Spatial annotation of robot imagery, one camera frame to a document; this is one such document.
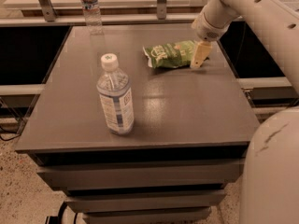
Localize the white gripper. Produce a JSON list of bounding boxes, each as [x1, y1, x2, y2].
[[190, 11, 230, 68]]

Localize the green jalapeno chip bag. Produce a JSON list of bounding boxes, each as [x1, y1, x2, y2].
[[143, 40, 196, 69]]

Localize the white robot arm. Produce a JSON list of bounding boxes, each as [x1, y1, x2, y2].
[[192, 0, 299, 224]]

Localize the blue label plastic water bottle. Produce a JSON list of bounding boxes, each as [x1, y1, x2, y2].
[[96, 53, 135, 134]]

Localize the clear water bottle at back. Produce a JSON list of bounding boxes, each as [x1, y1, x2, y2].
[[80, 0, 103, 35]]

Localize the grey drawer cabinet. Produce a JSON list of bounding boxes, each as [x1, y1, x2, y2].
[[16, 24, 259, 224]]

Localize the metal railing frame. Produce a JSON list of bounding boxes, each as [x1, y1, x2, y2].
[[0, 0, 208, 27]]

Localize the black cable on floor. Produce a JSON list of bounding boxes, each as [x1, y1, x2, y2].
[[0, 124, 22, 143]]

